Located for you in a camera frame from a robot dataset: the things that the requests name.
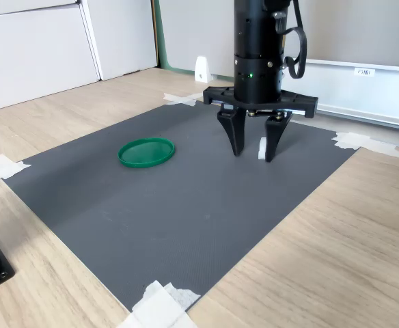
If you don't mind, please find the round green lid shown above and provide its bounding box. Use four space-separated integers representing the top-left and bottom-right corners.
117 137 176 169

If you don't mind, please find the white tape piece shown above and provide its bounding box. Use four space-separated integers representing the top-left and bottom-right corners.
115 279 202 328
0 153 32 188
163 92 204 107
331 131 399 161

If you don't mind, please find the dark grey mat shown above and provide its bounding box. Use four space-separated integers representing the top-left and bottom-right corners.
3 99 363 312

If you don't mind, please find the white cabinet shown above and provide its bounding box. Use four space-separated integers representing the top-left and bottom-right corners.
0 0 159 115

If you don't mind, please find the white cable duct flap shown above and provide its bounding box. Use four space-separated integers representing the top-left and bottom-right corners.
212 58 399 131

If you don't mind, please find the black cable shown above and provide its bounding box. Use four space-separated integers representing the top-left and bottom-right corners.
273 0 308 79

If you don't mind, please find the small white bracket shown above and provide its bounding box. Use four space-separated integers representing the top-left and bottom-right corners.
195 55 211 83

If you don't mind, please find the grey partition with green frame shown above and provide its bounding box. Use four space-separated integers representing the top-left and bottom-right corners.
151 0 399 77

